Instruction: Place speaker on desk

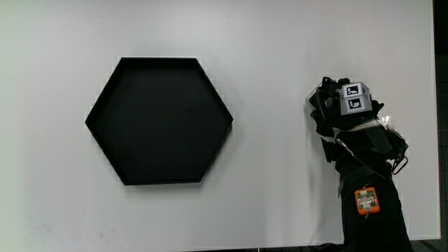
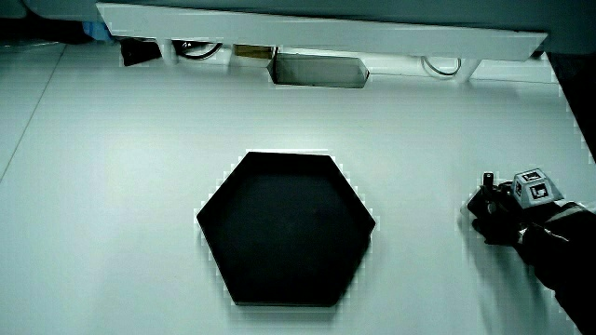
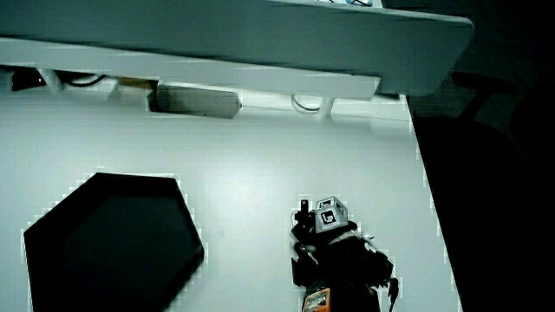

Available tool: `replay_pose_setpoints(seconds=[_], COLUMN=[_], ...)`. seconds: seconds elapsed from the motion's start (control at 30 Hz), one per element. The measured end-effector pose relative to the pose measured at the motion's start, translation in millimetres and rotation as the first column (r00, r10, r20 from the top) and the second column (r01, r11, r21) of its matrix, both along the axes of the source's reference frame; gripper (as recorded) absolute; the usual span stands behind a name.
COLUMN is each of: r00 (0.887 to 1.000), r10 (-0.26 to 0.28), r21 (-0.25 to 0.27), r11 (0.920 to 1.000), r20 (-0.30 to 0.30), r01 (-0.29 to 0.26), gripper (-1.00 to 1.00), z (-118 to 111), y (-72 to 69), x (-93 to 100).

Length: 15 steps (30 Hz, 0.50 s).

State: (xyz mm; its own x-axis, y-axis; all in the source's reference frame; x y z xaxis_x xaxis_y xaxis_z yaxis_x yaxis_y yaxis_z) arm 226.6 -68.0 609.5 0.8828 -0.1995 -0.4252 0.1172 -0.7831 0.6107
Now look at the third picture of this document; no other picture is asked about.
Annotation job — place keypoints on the person's right hand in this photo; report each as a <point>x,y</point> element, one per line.
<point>336,255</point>

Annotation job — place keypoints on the person's right forearm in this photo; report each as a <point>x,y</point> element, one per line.
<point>347,299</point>

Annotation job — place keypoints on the white desk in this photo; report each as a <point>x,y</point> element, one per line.
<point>269,169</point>

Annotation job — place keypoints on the white shelf leg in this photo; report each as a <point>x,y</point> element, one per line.
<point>52,80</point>
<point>326,107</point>

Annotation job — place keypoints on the grey box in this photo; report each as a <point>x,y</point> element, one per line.
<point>195,102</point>

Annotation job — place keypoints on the black hexagonal tray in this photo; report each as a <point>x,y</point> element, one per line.
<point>112,242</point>

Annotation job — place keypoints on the large white shelf board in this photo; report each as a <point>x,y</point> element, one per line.
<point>243,34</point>

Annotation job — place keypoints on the narrow white shelf board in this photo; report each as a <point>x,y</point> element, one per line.
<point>182,69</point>

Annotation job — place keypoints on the brown cardboard piece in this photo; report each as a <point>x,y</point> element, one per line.
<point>135,82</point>

